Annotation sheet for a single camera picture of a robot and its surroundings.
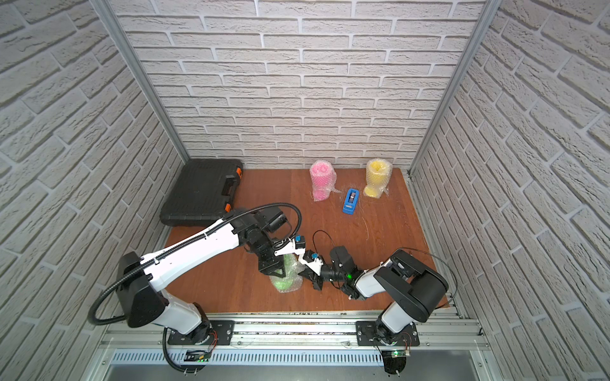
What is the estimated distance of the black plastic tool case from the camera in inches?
38.0

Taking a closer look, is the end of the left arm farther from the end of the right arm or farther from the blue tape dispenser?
the blue tape dispenser

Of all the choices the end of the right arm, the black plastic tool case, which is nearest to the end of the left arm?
the end of the right arm

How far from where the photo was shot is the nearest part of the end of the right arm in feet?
2.24

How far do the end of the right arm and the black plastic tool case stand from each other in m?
0.48

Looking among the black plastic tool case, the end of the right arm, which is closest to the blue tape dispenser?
the end of the right arm

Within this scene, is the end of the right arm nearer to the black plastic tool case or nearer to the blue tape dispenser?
the blue tape dispenser

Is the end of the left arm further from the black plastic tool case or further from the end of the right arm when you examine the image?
the black plastic tool case
